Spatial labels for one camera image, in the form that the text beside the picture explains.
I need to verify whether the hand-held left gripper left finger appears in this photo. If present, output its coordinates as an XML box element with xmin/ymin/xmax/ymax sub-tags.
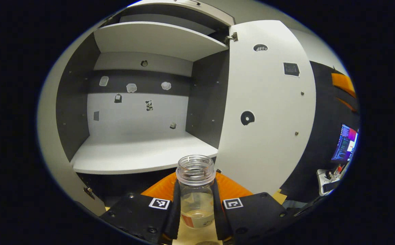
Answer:
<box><xmin>99</xmin><ymin>172</ymin><xmax>181</xmax><ymax>245</ymax></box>

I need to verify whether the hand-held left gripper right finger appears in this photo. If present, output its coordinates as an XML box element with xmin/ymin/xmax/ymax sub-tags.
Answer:
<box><xmin>212</xmin><ymin>172</ymin><xmax>288</xmax><ymax>244</ymax></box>

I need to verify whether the clear glass bottle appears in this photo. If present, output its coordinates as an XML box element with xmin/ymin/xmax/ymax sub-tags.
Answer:
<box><xmin>176</xmin><ymin>155</ymin><xmax>216</xmax><ymax>229</ymax></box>

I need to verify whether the white and grey cabinet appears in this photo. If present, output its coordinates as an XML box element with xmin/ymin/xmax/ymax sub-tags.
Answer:
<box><xmin>55</xmin><ymin>0</ymin><xmax>236</xmax><ymax>218</ymax></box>

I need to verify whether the white cabinet door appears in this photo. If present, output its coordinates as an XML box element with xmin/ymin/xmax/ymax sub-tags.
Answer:
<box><xmin>214</xmin><ymin>20</ymin><xmax>317</xmax><ymax>196</ymax></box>
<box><xmin>37</xmin><ymin>17</ymin><xmax>106</xmax><ymax>217</ymax></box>

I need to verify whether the white cabinet shelf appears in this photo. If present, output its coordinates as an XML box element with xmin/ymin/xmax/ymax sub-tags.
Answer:
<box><xmin>94</xmin><ymin>21</ymin><xmax>229</xmax><ymax>62</ymax></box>

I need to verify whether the computer monitor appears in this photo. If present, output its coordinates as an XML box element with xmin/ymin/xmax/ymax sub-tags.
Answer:
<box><xmin>331</xmin><ymin>123</ymin><xmax>359</xmax><ymax>162</ymax></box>

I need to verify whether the white desk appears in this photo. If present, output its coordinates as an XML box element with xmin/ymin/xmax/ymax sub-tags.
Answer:
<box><xmin>316</xmin><ymin>163</ymin><xmax>351</xmax><ymax>197</ymax></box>

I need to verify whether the white drawer front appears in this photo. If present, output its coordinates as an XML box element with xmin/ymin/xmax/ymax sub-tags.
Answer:
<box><xmin>126</xmin><ymin>0</ymin><xmax>235</xmax><ymax>26</ymax></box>

